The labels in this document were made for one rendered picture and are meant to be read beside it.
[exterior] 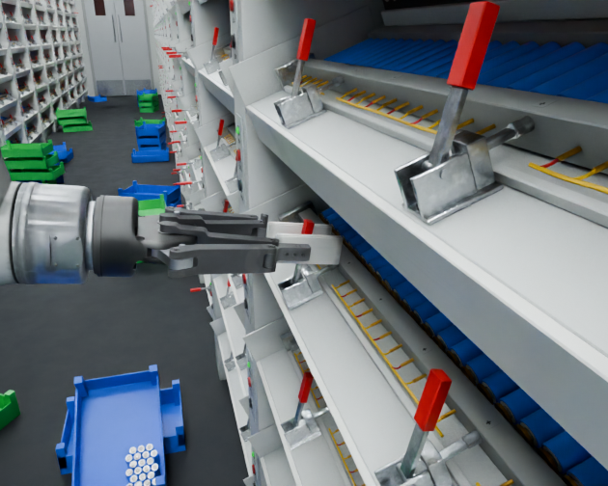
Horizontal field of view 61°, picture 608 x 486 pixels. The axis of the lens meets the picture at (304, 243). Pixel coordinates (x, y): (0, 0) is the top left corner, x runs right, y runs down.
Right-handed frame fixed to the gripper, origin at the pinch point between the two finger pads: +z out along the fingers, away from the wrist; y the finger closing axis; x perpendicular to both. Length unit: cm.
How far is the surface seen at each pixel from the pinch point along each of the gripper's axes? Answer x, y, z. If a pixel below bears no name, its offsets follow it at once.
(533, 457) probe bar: -1.0, 30.0, 5.0
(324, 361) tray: -6.8, 11.4, -0.3
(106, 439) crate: -77, -62, -22
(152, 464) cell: -74, -50, -12
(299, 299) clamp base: -6.0, 1.0, 0.1
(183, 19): 24, -158, -4
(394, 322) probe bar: -1.5, 14.0, 4.1
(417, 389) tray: -4.2, 19.3, 4.2
